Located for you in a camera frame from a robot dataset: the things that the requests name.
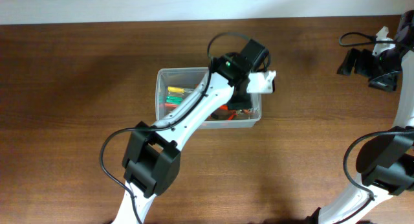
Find clear screwdriver set case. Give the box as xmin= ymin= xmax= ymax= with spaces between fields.
xmin=158 ymin=86 xmax=194 ymax=109

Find clear plastic container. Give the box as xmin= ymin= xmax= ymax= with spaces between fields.
xmin=155 ymin=67 xmax=262 ymax=129

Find black cable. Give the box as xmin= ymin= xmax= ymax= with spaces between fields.
xmin=98 ymin=31 xmax=272 ymax=224
xmin=338 ymin=31 xmax=414 ymax=199

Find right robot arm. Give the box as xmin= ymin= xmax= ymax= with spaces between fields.
xmin=305 ymin=10 xmax=413 ymax=224

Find left black cable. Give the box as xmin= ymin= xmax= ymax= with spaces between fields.
xmin=98 ymin=31 xmax=272 ymax=224

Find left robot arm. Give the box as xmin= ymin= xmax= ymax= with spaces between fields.
xmin=112 ymin=39 xmax=276 ymax=223

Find right black cable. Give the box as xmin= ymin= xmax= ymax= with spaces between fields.
xmin=338 ymin=31 xmax=414 ymax=199

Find red handled cutting pliers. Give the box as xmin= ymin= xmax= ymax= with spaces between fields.
xmin=209 ymin=105 xmax=243 ymax=120

